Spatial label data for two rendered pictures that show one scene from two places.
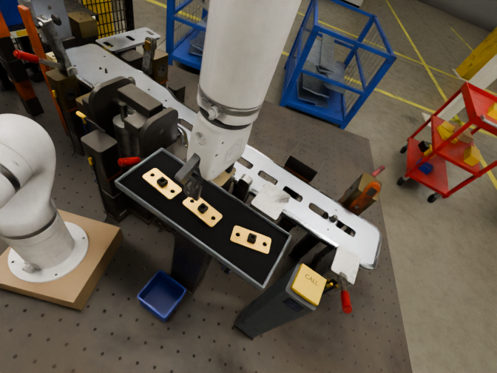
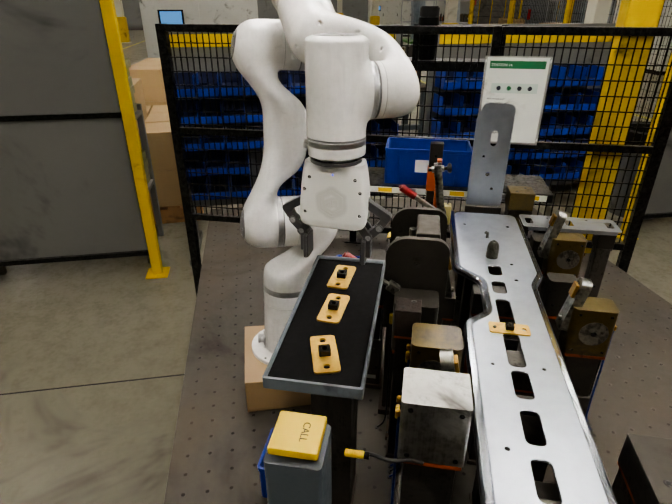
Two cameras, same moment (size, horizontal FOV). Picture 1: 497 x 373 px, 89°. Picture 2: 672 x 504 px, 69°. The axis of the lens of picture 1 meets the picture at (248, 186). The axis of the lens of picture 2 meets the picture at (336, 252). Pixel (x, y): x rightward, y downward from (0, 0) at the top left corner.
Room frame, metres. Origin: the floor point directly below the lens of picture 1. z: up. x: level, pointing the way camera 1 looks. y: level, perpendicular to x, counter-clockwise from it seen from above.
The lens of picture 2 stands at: (0.26, -0.62, 1.62)
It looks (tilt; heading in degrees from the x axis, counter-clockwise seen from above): 27 degrees down; 88
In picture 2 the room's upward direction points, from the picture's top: straight up
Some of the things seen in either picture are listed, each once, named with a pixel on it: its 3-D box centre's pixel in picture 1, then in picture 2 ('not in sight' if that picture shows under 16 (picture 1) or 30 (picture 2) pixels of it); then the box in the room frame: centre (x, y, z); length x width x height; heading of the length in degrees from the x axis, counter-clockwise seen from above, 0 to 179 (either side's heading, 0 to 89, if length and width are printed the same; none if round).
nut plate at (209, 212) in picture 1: (203, 208); (333, 305); (0.28, 0.07, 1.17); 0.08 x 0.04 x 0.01; 74
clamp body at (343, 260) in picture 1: (313, 286); not in sight; (0.36, -0.32, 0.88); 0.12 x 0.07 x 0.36; 169
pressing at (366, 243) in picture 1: (209, 138); (514, 336); (0.66, 0.20, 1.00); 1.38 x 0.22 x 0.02; 79
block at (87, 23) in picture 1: (89, 58); (512, 238); (0.93, 0.92, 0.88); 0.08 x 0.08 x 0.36; 79
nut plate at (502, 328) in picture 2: not in sight; (509, 326); (0.66, 0.22, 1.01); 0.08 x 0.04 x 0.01; 168
